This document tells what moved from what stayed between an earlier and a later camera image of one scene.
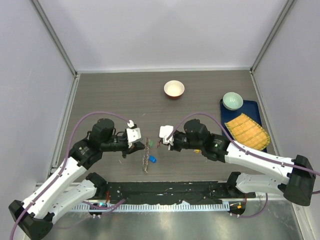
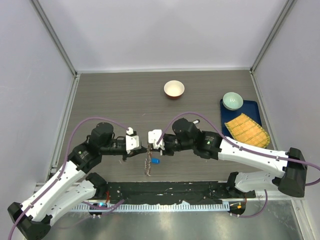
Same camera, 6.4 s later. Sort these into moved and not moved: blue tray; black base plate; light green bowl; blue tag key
Moved: blue tag key
Not moved: blue tray; light green bowl; black base plate
